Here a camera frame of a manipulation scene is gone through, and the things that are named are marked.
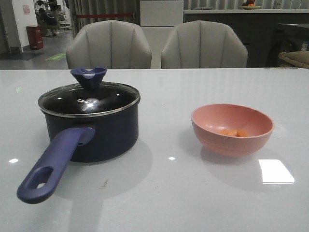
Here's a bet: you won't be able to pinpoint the glass lid with blue knob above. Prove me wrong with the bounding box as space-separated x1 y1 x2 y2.
38 66 140 118

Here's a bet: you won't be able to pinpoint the pink bowl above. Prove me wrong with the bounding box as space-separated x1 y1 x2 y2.
191 103 274 157

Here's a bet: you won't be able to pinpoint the orange ham pieces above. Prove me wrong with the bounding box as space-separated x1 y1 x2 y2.
219 129 249 137

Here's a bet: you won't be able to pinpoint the dark blue saucepan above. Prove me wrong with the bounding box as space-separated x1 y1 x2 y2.
17 103 139 204

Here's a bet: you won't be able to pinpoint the left beige chair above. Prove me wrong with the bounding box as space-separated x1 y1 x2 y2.
66 20 152 69

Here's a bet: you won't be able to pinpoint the beige chair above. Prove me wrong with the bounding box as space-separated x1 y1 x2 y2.
160 20 248 69
66 20 152 69

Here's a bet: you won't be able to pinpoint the right beige chair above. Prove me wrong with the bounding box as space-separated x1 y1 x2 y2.
160 20 248 69

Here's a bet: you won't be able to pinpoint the white cabinet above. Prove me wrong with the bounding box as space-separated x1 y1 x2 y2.
140 0 184 69

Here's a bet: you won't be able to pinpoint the red barrier tape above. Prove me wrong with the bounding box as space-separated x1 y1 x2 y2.
73 12 135 19

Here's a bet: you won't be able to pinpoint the dark counter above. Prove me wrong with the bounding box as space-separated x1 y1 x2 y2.
183 9 309 68

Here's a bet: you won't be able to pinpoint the red trash bin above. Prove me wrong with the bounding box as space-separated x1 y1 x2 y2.
26 26 43 50

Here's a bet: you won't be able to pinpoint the person in background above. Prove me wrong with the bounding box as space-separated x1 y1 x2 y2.
36 0 60 36

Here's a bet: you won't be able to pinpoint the fruit plate on counter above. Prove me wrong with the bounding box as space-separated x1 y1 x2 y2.
241 0 261 10

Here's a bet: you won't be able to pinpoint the tan cushion seat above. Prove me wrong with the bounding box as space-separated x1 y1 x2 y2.
278 51 309 69

